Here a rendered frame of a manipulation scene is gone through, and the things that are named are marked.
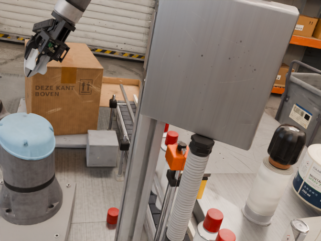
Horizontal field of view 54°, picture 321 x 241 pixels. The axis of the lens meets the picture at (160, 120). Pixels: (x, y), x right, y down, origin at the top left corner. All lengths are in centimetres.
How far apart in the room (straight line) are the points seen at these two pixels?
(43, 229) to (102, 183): 30
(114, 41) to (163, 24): 454
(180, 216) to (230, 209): 50
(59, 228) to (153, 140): 37
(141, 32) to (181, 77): 451
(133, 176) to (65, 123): 67
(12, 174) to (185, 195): 42
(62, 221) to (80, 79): 52
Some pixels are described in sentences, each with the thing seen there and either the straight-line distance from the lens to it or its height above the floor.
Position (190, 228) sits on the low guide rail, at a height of 92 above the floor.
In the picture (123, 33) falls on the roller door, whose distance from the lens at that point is 494.
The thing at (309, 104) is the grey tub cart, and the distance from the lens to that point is 297.
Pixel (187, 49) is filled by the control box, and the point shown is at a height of 140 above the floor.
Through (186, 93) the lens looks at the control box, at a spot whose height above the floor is 134.
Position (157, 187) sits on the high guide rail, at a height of 96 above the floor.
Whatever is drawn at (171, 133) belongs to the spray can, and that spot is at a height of 108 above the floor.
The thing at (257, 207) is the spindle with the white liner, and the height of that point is 93.
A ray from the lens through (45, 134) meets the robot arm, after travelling 74.
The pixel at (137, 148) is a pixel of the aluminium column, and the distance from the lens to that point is 56.
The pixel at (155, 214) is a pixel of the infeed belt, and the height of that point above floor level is 88.
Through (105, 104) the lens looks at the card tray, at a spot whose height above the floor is 83.
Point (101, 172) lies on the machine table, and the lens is 110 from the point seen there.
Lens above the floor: 150
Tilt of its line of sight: 27 degrees down
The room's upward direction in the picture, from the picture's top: 12 degrees clockwise
